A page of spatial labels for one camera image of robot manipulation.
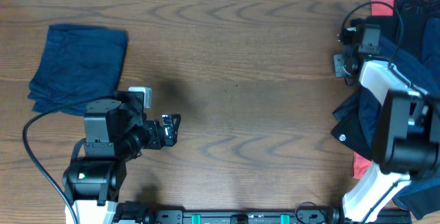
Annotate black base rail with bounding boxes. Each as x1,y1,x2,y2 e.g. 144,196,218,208
113,201,413,224

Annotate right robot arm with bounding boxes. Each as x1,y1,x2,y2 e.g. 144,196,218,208
326,24,439,223

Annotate navy blue shorts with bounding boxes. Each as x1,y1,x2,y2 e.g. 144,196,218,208
351,16,439,145

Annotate black garment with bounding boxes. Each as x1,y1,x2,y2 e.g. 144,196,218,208
330,0,440,220

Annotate folded navy blue garment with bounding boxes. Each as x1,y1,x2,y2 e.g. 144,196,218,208
28,24,129,113

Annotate red cloth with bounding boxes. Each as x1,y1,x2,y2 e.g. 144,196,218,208
353,0,395,179

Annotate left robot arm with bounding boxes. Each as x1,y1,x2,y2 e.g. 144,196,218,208
63,87,181,223

